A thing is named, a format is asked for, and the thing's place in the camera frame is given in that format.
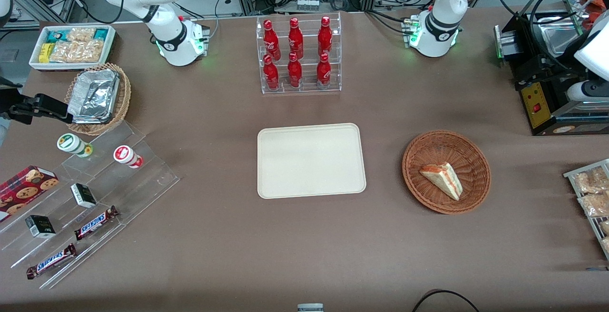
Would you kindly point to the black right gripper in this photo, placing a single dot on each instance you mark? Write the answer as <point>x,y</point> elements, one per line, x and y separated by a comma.
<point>24,108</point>

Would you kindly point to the triangular sandwich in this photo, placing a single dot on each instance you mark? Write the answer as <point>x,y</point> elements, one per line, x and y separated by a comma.
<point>445,179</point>

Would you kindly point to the light wicker basket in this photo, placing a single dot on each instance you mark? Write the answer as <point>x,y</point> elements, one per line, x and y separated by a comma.
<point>124,95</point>

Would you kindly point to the beige plastic tray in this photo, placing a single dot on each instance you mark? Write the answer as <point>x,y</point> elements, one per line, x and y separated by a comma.
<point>309,160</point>

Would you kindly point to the brown wicker basket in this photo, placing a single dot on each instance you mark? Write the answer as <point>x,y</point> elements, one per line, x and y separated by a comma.
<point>428,145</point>

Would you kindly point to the tray of packaged snacks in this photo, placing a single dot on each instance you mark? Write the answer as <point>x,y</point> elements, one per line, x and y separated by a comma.
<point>571,175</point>

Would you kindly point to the green lid drink bottle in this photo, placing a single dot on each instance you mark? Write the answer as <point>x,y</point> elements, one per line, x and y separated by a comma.
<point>70,143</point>

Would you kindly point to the aluminium foil container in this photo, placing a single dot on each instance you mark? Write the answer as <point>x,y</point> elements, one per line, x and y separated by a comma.
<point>93,95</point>

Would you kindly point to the white snack bin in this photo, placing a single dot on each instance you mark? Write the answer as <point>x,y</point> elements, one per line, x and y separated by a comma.
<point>35,62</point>

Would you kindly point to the yellow snack packet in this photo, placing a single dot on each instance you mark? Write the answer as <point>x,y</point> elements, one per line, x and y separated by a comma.
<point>44,53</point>

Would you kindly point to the clear rice cracker bag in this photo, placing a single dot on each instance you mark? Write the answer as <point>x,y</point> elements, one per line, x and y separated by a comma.
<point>78,51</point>

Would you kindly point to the green snack packet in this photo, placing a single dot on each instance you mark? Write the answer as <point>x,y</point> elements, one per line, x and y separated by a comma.
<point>56,35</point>

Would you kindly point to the red cookie box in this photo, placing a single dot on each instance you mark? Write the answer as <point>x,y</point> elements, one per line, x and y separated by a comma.
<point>24,188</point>

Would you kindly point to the red lid drink bottle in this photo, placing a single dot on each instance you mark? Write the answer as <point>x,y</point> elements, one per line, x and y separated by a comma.
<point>124,154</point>

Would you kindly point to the small black box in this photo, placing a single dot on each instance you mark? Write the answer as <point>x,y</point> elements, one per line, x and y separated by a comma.
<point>83,195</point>
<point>40,226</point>

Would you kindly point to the clear acrylic stepped shelf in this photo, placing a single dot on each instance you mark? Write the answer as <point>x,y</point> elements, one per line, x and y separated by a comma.
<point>138,188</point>

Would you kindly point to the Snickers bar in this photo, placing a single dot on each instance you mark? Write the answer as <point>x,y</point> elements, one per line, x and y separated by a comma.
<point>95,223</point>
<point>51,261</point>

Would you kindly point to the red cola bottle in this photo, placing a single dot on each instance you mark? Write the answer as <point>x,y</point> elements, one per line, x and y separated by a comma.
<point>323,72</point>
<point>325,37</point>
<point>294,72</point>
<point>270,74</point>
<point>295,40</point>
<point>270,41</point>

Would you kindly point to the clear acrylic bottle rack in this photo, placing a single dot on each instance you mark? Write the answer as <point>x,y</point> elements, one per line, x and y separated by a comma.
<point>307,86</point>

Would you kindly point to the white power strip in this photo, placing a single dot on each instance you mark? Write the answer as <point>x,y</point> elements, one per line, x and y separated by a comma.
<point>308,4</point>

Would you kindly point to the black hot food display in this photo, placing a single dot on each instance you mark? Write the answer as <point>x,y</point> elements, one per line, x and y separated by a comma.
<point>537,107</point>

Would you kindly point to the clear snack bag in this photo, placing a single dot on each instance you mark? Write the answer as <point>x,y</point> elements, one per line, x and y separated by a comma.
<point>592,181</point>
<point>595,205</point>

